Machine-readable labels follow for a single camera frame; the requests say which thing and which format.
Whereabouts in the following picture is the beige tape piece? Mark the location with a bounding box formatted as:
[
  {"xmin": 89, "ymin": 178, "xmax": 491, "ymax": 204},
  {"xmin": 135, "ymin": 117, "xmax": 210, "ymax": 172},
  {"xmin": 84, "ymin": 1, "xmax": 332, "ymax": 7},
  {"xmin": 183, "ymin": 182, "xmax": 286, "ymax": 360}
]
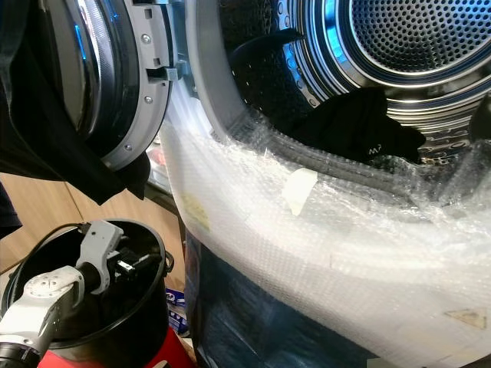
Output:
[{"xmin": 282, "ymin": 168, "xmax": 320, "ymax": 218}]

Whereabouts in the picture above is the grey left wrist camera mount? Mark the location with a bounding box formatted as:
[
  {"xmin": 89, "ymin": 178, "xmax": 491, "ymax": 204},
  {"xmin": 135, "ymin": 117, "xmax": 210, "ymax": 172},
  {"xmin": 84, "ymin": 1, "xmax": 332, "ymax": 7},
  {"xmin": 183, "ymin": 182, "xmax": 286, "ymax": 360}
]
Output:
[{"xmin": 75, "ymin": 220, "xmax": 125, "ymax": 292}]

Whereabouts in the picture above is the round glass washer door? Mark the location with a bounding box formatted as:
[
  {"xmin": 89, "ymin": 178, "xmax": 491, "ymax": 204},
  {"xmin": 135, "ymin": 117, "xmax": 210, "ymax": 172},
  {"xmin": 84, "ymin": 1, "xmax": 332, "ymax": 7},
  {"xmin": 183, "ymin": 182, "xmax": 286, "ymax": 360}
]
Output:
[{"xmin": 44, "ymin": 0, "xmax": 182, "ymax": 173}]

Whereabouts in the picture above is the perforated steel washer drum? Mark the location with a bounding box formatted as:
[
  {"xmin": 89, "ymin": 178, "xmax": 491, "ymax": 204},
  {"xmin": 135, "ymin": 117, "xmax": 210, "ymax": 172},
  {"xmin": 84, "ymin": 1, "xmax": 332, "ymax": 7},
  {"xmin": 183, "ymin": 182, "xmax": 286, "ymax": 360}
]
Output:
[{"xmin": 219, "ymin": 0, "xmax": 491, "ymax": 163}]

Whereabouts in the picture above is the grey rubber door gasket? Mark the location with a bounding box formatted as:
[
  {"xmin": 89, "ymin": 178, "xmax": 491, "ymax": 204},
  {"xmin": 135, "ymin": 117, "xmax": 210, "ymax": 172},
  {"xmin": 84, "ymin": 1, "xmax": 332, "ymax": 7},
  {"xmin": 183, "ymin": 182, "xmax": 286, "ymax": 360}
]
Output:
[{"xmin": 184, "ymin": 0, "xmax": 260, "ymax": 148}]

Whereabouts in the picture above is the red plastic stool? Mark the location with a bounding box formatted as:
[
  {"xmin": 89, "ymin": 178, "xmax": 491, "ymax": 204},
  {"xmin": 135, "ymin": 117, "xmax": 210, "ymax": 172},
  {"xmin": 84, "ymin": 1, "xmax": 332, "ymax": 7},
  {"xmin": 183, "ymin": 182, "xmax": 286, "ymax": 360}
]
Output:
[{"xmin": 37, "ymin": 325, "xmax": 198, "ymax": 368}]

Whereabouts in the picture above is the black round plastic bucket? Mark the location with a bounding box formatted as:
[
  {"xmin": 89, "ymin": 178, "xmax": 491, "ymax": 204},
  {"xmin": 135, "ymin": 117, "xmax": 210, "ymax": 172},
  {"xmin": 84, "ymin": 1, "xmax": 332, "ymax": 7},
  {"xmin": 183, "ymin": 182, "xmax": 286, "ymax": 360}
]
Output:
[{"xmin": 1, "ymin": 220, "xmax": 174, "ymax": 363}]

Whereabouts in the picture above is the black garment with small logo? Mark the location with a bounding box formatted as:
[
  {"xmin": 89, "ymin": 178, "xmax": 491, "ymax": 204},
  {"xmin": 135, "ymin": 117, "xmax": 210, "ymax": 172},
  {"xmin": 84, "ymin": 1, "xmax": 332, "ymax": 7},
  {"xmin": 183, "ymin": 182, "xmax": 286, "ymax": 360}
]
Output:
[{"xmin": 282, "ymin": 86, "xmax": 428, "ymax": 166}]

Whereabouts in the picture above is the dark blue front-load washing machine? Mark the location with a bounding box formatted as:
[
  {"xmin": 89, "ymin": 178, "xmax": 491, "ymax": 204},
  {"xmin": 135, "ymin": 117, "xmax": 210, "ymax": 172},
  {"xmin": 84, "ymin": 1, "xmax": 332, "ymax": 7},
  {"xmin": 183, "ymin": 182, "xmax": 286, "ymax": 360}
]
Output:
[{"xmin": 152, "ymin": 0, "xmax": 491, "ymax": 368}]

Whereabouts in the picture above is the blue and white packet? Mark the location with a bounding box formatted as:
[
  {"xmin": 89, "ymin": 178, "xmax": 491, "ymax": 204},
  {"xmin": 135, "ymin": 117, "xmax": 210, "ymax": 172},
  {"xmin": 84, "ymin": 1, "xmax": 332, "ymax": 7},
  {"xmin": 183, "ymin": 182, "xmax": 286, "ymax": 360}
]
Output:
[{"xmin": 164, "ymin": 287, "xmax": 189, "ymax": 317}]

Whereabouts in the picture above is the clear bubble wrap sheet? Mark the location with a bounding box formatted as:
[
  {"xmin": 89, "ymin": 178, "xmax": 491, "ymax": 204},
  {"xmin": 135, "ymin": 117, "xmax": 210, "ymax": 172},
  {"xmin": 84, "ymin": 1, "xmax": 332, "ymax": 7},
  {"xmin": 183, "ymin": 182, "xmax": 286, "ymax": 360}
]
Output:
[{"xmin": 160, "ymin": 77, "xmax": 491, "ymax": 368}]

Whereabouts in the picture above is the large plain black garment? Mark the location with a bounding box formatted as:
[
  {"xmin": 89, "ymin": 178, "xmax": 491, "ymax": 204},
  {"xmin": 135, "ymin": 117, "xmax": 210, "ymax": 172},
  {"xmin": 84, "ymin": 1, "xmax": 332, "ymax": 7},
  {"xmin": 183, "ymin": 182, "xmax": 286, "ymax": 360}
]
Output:
[{"xmin": 0, "ymin": 0, "xmax": 152, "ymax": 238}]

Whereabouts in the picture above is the triangular warning sticker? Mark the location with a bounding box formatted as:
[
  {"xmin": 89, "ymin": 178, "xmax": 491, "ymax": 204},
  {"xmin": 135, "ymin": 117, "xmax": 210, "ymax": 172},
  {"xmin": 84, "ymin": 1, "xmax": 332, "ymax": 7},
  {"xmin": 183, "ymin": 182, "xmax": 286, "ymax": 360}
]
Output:
[{"xmin": 443, "ymin": 307, "xmax": 489, "ymax": 333}]

